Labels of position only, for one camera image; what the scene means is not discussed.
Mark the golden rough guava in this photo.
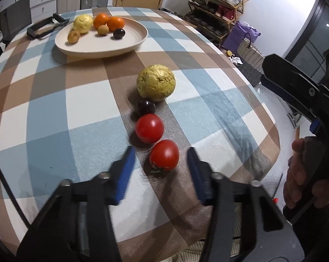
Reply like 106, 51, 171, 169
136, 64, 176, 102

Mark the cream round plate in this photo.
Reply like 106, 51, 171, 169
55, 16, 148, 58

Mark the red tomato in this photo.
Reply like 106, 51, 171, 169
135, 114, 165, 144
149, 139, 180, 173

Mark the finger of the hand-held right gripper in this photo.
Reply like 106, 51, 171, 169
263, 55, 329, 102
261, 75, 322, 121

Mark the black round basket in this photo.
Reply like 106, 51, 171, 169
224, 48, 244, 66

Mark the orange mandarin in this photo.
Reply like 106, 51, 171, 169
93, 13, 110, 29
107, 17, 125, 32

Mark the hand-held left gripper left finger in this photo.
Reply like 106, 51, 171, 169
17, 146, 136, 262

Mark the pale yellow smooth guava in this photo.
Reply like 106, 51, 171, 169
73, 15, 94, 34

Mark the person's right hand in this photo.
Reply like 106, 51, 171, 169
283, 138, 317, 210

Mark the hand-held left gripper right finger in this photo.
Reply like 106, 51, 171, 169
187, 147, 301, 262

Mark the wooden shoe rack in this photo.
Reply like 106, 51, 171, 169
188, 0, 249, 44

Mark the black cable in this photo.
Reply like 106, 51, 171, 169
0, 153, 32, 228

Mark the black folding bracket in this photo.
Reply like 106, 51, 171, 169
27, 14, 70, 39

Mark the purple shopping bag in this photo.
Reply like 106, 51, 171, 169
223, 22, 261, 55

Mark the white woven basket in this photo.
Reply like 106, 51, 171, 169
237, 37, 266, 88

